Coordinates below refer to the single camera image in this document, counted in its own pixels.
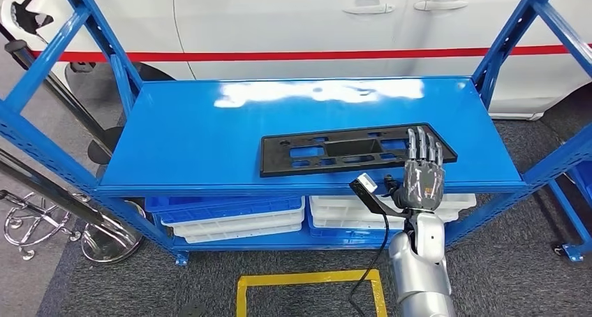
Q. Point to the white car red stripe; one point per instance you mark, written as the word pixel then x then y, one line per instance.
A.
pixel 277 19

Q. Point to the black stanchion post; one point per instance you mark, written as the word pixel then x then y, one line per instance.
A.
pixel 111 137

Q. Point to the white plastic bin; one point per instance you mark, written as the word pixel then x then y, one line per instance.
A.
pixel 342 203
pixel 240 224
pixel 342 224
pixel 240 236
pixel 342 215

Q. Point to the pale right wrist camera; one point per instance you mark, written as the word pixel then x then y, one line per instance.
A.
pixel 366 183

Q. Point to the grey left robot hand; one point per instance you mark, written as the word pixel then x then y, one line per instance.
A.
pixel 193 310

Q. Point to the chrome stanchion post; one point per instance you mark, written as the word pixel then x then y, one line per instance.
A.
pixel 111 241

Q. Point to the black seat chrome stool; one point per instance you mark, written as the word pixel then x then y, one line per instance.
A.
pixel 14 195

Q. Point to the black plastic mounting plate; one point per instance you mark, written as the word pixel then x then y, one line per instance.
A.
pixel 277 160

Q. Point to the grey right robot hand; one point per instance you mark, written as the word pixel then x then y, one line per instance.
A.
pixel 423 185

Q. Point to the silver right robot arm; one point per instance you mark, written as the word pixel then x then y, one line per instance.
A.
pixel 421 268

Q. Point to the blue metal shelf rack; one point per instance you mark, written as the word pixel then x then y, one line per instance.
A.
pixel 277 116
pixel 571 231

